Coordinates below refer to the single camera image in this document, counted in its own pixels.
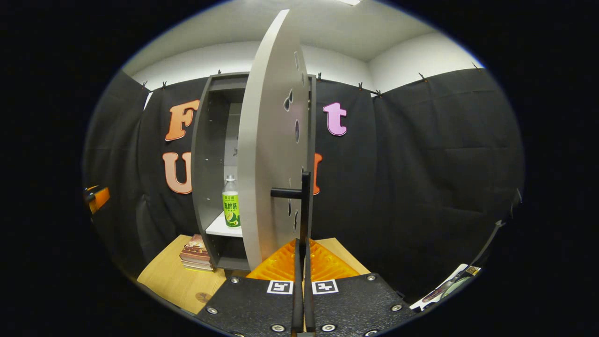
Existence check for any white cabinet shelf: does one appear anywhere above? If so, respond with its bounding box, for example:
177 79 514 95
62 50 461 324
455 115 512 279
205 212 244 238

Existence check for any dark grey cabinet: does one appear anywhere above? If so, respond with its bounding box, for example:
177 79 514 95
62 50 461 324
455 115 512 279
191 71 318 272

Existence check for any row of black cloth clips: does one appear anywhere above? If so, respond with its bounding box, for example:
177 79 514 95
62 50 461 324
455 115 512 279
140 61 482 98

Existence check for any white printed sheet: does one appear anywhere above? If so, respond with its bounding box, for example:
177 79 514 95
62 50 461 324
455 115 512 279
411 264 482 310

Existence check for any green label clear bottle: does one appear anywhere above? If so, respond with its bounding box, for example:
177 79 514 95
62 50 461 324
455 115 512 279
222 175 241 228

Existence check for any brown cover book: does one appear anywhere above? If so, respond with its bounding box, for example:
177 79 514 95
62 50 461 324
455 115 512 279
183 234 210 257

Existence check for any black backdrop cloth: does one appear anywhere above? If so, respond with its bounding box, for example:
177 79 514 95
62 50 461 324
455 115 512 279
82 68 527 305

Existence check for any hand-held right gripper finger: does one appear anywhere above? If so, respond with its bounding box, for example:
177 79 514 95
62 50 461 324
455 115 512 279
195 238 305 337
303 238 418 337

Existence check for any beige cabinet door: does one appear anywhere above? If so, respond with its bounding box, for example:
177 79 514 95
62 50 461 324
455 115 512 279
236 9 312 271

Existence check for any white cover book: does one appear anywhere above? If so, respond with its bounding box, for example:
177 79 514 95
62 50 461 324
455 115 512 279
180 253 214 266

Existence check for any black door handle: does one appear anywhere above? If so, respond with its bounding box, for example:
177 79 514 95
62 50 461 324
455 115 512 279
270 172 312 244

